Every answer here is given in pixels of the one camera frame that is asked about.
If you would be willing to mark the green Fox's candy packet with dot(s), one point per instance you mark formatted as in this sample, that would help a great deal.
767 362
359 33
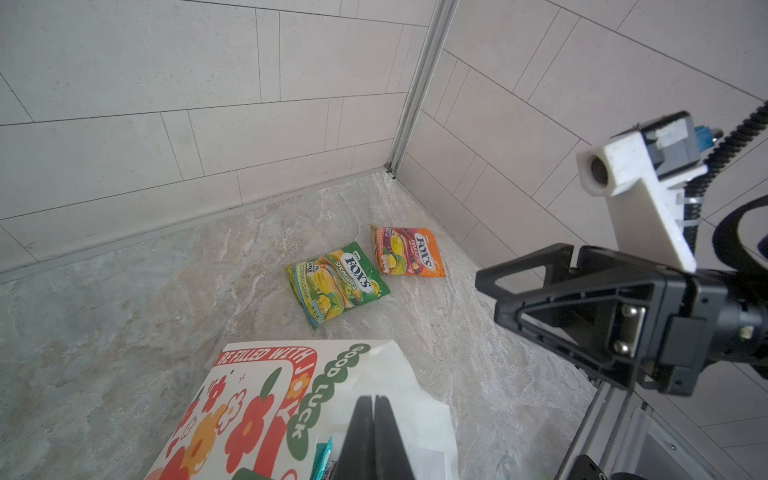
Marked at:
334 283

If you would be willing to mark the orange Fox's candy packet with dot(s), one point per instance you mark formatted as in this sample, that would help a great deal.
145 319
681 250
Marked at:
402 251

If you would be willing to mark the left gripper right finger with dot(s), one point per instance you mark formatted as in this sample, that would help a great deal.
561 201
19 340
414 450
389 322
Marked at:
390 457

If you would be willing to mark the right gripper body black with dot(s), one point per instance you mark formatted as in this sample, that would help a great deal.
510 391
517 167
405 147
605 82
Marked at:
660 327

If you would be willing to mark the teal snack packet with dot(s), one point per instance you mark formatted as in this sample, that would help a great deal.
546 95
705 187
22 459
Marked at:
321 462

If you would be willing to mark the white floral paper bag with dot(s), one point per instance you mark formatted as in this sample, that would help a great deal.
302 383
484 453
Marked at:
274 409

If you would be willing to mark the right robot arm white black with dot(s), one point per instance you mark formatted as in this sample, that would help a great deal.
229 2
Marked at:
720 236

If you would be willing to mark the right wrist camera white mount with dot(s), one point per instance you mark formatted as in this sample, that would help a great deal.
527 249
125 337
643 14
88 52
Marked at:
642 174

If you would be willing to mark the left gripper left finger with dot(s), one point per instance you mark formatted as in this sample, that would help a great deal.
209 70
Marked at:
357 457

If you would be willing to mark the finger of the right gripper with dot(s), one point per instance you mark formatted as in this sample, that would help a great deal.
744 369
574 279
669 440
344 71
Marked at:
599 330
555 259

